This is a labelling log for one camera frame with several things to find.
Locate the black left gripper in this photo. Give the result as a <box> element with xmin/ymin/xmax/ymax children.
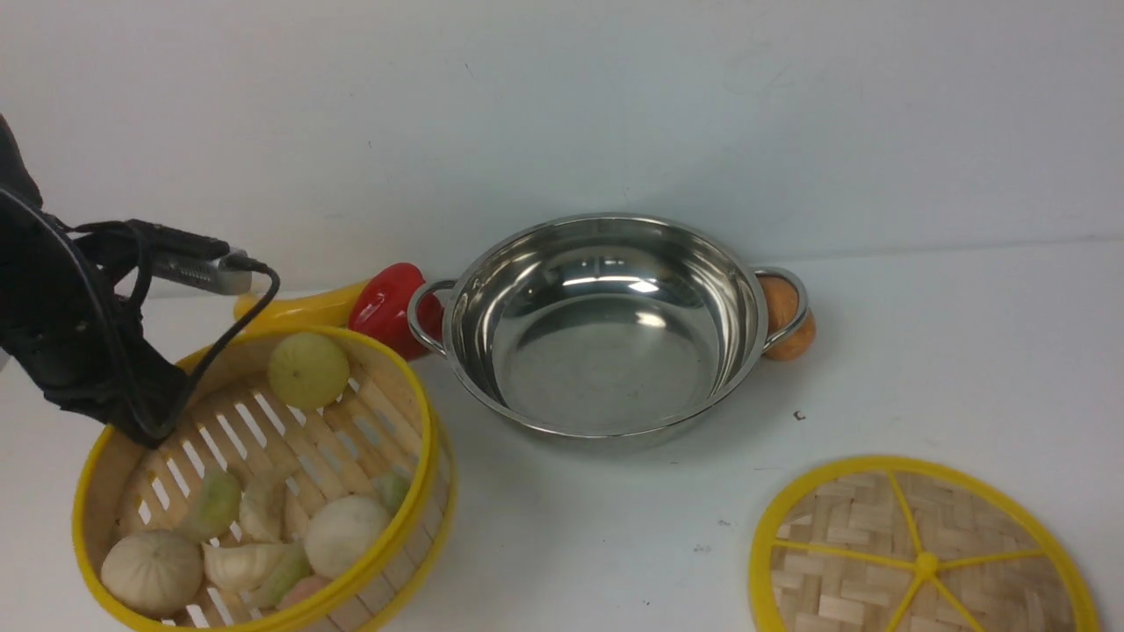
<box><xmin>1</xmin><ymin>125</ymin><xmax>188</xmax><ymax>449</ymax></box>

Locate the bamboo steamer basket yellow rim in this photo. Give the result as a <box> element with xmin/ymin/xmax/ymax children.
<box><xmin>71</xmin><ymin>327</ymin><xmax>457</xmax><ymax>631</ymax></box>

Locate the bamboo steamer lid yellow frame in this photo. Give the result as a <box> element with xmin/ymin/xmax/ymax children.
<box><xmin>747</xmin><ymin>455</ymin><xmax>1103</xmax><ymax>631</ymax></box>

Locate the stainless steel pot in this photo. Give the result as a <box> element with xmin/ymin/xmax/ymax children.
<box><xmin>407</xmin><ymin>213</ymin><xmax>812</xmax><ymax>448</ymax></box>

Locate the yellow-green bun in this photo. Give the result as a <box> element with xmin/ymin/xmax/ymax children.
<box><xmin>266</xmin><ymin>332</ymin><xmax>352</xmax><ymax>410</ymax></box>

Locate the yellow banana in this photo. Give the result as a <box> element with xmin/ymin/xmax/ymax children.
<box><xmin>242</xmin><ymin>280</ymin><xmax>368</xmax><ymax>334</ymax></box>

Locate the white dumpling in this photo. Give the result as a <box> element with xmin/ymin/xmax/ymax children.
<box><xmin>238</xmin><ymin>472</ymin><xmax>288</xmax><ymax>543</ymax></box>

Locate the beige round bun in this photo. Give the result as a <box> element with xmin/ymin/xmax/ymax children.
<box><xmin>100</xmin><ymin>529</ymin><xmax>203</xmax><ymax>619</ymax></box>

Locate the pale flat dumpling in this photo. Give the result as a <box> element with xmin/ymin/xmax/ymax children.
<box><xmin>201</xmin><ymin>543</ymin><xmax>289</xmax><ymax>593</ymax></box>

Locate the red bell pepper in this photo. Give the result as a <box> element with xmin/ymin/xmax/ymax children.
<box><xmin>348</xmin><ymin>262</ymin><xmax>429</xmax><ymax>361</ymax></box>

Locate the white round bun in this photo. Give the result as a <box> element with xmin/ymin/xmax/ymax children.
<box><xmin>303</xmin><ymin>495</ymin><xmax>391</xmax><ymax>578</ymax></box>

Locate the pink dumpling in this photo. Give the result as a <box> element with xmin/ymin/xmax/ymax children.
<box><xmin>277</xmin><ymin>575</ymin><xmax>333</xmax><ymax>610</ymax></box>

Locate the small green dumpling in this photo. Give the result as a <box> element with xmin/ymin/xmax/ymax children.
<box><xmin>374</xmin><ymin>470</ymin><xmax>411</xmax><ymax>515</ymax></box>

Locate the orange fruit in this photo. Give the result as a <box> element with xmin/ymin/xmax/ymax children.
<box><xmin>759</xmin><ymin>276</ymin><xmax>818</xmax><ymax>363</ymax></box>

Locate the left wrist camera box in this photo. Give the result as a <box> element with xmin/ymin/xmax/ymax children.
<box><xmin>74</xmin><ymin>219</ymin><xmax>254</xmax><ymax>296</ymax></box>

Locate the black camera cable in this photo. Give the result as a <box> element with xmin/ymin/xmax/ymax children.
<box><xmin>0</xmin><ymin>189</ymin><xmax>282</xmax><ymax>440</ymax></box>

